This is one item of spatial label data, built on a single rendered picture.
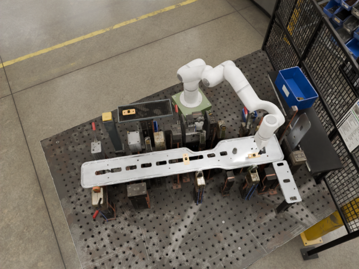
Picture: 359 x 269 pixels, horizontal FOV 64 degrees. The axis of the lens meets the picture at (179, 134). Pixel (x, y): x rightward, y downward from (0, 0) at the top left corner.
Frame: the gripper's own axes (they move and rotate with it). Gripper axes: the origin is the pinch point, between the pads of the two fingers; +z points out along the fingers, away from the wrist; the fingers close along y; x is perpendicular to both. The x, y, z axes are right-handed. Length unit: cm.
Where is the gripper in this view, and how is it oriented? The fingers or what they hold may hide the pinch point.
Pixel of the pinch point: (258, 147)
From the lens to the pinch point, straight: 194.0
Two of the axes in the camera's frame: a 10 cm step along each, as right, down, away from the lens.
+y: 1.7, 8.4, -5.1
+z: 0.0, 5.2, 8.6
